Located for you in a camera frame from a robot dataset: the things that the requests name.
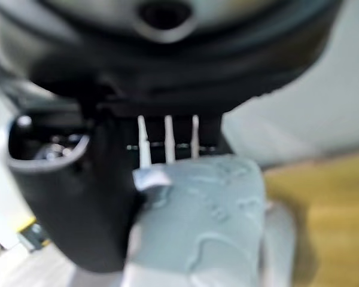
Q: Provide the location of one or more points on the grey-blue slipper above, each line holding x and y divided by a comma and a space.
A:
203, 221

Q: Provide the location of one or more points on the yellow and black tag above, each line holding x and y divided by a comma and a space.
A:
30, 230

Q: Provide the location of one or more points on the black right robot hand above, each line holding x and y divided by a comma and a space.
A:
173, 77

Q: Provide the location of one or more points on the yellow wooden shoe rack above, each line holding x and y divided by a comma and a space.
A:
332, 227

